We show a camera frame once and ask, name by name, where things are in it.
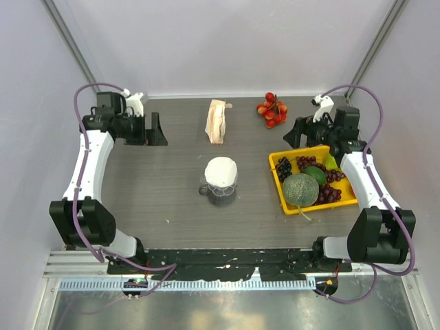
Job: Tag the white slotted cable duct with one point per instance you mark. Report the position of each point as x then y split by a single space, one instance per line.
133 285

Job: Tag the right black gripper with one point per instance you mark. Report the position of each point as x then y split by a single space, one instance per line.
305 126

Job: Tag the purple grape bunch lower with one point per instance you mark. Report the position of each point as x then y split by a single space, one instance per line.
328 194

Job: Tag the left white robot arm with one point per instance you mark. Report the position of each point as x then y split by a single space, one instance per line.
81 219

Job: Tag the black grape bunch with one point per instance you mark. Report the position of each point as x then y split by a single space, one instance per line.
283 169

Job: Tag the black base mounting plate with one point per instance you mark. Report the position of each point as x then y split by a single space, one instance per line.
230 265

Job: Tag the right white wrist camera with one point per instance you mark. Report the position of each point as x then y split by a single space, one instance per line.
323 104

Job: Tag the green pear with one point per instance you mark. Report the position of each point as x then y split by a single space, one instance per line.
330 163

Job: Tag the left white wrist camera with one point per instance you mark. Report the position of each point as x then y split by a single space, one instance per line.
134 103

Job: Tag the clear plastic coffee dripper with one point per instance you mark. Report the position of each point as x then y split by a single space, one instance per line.
220 187

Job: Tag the purple grape bunch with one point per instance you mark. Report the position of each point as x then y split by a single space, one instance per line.
328 194
332 175

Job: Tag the green lime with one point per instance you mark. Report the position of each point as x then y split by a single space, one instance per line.
316 173

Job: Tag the netted green melon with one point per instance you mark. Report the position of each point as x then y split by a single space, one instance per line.
300 190

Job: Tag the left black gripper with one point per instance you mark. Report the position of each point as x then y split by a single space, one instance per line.
155 135

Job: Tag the white paper coffee filter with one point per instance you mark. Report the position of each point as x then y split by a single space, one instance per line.
221 171

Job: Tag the grey glass coffee server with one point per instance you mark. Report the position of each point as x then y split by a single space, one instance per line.
221 201

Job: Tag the coffee filter paper pack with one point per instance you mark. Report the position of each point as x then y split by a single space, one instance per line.
216 121

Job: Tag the yellow plastic tray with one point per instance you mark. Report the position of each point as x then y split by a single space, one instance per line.
321 153

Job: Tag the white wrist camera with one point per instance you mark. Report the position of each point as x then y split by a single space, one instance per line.
323 104
134 103

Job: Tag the purple grape bunch upper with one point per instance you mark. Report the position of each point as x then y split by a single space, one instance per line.
332 175

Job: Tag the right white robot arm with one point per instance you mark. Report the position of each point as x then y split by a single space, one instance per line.
382 233

